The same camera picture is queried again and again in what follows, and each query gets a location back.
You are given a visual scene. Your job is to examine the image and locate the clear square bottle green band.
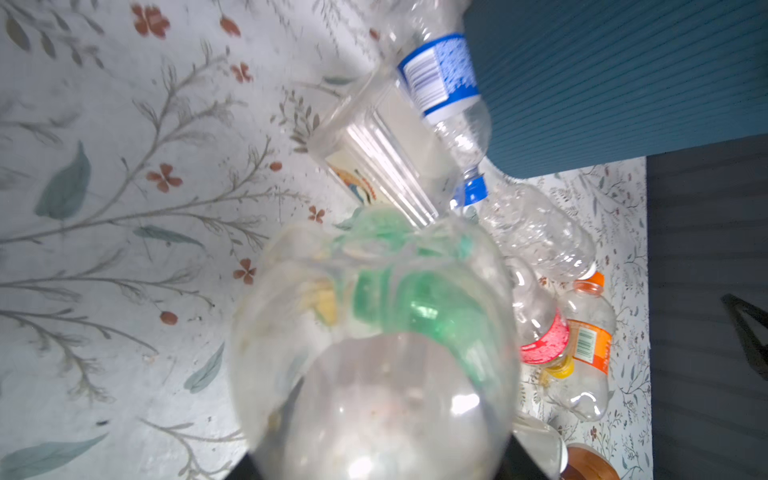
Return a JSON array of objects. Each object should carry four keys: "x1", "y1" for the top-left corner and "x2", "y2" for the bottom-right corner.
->
[{"x1": 307, "y1": 66, "x2": 460, "y2": 228}]

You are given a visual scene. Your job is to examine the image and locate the clear bottle orange caps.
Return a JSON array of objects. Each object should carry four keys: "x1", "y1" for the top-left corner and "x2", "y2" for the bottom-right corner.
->
[{"x1": 229, "y1": 216, "x2": 520, "y2": 479}]

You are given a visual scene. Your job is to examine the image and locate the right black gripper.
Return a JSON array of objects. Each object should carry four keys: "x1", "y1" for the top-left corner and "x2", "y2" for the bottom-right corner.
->
[{"x1": 721, "y1": 294, "x2": 767, "y2": 380}]

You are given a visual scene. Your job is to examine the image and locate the clear crumpled bottle white cap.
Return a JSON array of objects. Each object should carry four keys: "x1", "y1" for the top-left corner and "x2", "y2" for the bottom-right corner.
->
[{"x1": 479, "y1": 183, "x2": 597, "y2": 282}]

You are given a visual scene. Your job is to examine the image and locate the green bottle yellow cap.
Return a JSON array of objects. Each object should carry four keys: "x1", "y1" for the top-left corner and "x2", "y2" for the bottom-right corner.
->
[{"x1": 334, "y1": 208, "x2": 504, "y2": 387}]

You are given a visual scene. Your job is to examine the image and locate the teal bin with yellow rim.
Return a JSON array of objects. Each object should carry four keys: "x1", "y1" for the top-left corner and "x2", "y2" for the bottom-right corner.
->
[{"x1": 463, "y1": 0, "x2": 767, "y2": 178}]

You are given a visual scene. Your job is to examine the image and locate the clear bottle pink label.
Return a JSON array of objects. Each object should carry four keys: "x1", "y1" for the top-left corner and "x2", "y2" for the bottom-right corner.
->
[{"x1": 506, "y1": 257, "x2": 574, "y2": 380}]

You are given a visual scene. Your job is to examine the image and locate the clear bottle orange label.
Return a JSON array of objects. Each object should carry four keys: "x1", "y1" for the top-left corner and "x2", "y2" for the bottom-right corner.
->
[{"x1": 540, "y1": 272, "x2": 616, "y2": 422}]

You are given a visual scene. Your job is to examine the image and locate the clear bottle blue label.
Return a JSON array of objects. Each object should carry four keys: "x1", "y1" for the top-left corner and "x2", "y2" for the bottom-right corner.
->
[{"x1": 377, "y1": 0, "x2": 492, "y2": 207}]

